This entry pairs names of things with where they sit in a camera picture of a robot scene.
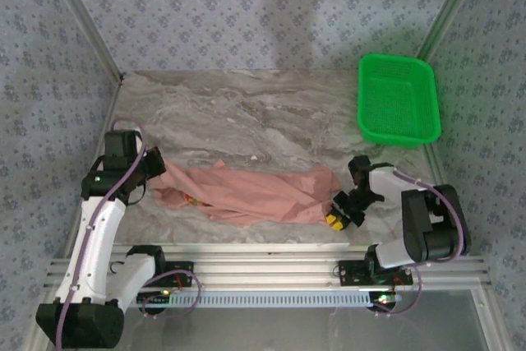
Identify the pink t-shirt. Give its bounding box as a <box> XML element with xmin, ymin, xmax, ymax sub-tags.
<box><xmin>150</xmin><ymin>159</ymin><xmax>342</xmax><ymax>227</ymax></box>

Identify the green plastic basket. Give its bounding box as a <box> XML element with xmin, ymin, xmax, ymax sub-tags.
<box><xmin>357</xmin><ymin>53</ymin><xmax>443</xmax><ymax>150</ymax></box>

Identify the grey metal sheet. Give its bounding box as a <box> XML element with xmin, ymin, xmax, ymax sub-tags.
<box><xmin>53</xmin><ymin>291</ymin><xmax>490</xmax><ymax>351</ymax></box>

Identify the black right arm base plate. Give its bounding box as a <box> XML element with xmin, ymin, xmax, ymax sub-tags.
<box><xmin>337</xmin><ymin>259</ymin><xmax>413</xmax><ymax>286</ymax></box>

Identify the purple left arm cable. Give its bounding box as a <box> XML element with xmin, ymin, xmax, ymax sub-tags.
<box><xmin>55</xmin><ymin>118</ymin><xmax>202</xmax><ymax>351</ymax></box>

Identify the aluminium rail frame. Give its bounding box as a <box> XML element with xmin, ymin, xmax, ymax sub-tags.
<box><xmin>44</xmin><ymin>242</ymin><xmax>493</xmax><ymax>291</ymax></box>

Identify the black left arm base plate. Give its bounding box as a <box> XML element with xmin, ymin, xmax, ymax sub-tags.
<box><xmin>163</xmin><ymin>260</ymin><xmax>195</xmax><ymax>289</ymax></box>

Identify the grey slotted cable duct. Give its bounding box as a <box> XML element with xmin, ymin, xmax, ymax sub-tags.
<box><xmin>122</xmin><ymin>291</ymin><xmax>398</xmax><ymax>310</ymax></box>

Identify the aluminium frame post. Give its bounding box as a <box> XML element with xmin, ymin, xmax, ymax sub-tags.
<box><xmin>417</xmin><ymin>0</ymin><xmax>492</xmax><ymax>67</ymax></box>
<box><xmin>40</xmin><ymin>0</ymin><xmax>127</xmax><ymax>83</ymax></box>

